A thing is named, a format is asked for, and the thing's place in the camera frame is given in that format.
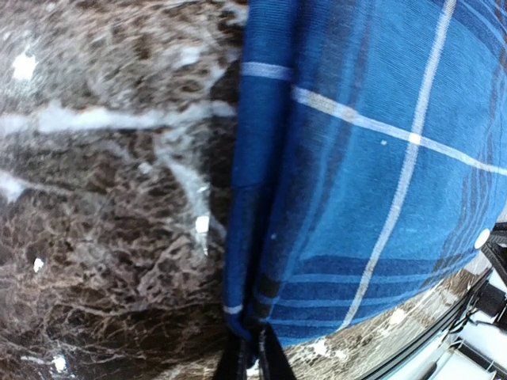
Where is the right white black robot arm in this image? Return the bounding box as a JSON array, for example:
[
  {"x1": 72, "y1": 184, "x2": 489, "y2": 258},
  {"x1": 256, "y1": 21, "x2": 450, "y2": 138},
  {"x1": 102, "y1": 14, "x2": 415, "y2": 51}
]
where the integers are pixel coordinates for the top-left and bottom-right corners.
[{"x1": 455, "y1": 222, "x2": 506, "y2": 379}]

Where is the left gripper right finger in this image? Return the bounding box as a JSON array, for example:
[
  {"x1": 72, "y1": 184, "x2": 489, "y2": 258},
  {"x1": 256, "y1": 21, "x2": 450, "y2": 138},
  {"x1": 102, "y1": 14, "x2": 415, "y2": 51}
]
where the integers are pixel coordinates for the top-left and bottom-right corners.
[{"x1": 257, "y1": 324, "x2": 296, "y2": 380}]

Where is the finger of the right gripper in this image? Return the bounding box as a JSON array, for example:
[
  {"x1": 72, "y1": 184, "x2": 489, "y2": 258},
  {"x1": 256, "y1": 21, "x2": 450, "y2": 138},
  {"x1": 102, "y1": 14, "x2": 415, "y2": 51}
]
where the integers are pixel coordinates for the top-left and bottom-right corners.
[{"x1": 481, "y1": 222, "x2": 507, "y2": 281}]

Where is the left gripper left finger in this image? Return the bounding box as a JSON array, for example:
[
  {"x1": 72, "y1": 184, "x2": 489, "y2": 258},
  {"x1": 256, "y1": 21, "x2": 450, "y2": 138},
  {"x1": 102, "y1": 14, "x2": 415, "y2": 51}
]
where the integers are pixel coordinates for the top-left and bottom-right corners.
[{"x1": 212, "y1": 333, "x2": 248, "y2": 380}]

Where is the blue plaid long sleeve shirt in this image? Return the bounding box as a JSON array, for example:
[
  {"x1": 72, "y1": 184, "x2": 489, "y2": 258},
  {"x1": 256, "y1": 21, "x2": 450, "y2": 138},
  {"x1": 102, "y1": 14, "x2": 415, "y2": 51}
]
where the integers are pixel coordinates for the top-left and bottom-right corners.
[{"x1": 223, "y1": 1, "x2": 506, "y2": 357}]

